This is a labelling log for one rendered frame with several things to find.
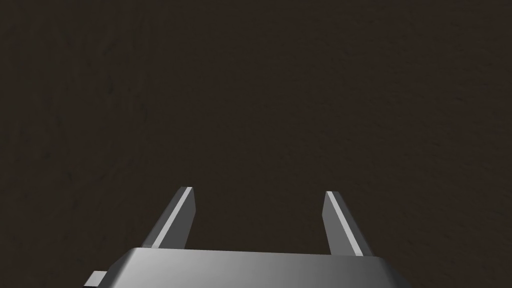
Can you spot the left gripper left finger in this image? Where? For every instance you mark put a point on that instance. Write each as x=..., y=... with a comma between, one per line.
x=176, y=224

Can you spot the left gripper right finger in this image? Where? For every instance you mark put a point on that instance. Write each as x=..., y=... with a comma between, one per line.
x=343, y=232

